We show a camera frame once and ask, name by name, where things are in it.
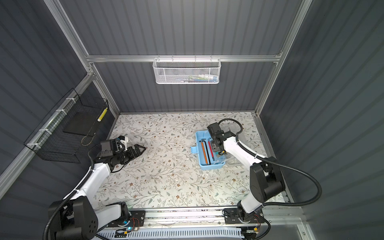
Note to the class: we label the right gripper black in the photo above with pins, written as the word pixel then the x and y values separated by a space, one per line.
pixel 213 148

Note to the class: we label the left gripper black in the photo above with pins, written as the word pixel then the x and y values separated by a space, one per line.
pixel 132 155

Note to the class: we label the black hex key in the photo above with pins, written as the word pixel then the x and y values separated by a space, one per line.
pixel 200 154

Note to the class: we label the light blue plastic tool box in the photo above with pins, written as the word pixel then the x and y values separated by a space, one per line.
pixel 220 161

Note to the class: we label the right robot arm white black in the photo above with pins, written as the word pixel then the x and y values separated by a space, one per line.
pixel 266 178

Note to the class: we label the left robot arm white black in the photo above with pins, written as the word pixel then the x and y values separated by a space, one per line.
pixel 74 218

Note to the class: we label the floral table mat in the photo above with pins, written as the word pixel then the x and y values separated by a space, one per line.
pixel 168 174

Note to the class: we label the yellow marker in black basket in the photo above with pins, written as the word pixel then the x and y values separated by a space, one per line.
pixel 102 114

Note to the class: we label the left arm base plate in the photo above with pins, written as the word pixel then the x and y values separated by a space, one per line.
pixel 135 220

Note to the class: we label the black wire mesh basket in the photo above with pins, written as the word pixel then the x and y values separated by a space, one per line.
pixel 69 131

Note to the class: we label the white wire mesh basket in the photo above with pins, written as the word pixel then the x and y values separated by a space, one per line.
pixel 187 73

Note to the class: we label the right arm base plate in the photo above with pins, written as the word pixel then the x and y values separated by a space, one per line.
pixel 234 216

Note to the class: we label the white slotted cable duct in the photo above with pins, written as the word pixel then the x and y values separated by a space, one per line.
pixel 214 233

